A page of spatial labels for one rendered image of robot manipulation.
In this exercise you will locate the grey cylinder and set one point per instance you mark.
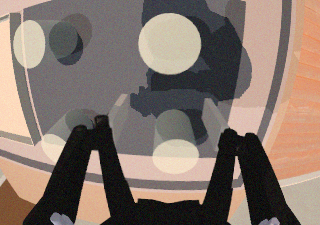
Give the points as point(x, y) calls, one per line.
point(169, 43)
point(55, 139)
point(37, 42)
point(174, 150)

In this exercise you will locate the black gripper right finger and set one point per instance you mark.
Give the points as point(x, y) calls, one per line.
point(266, 202)

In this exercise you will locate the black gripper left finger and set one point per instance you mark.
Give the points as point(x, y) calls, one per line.
point(60, 201)

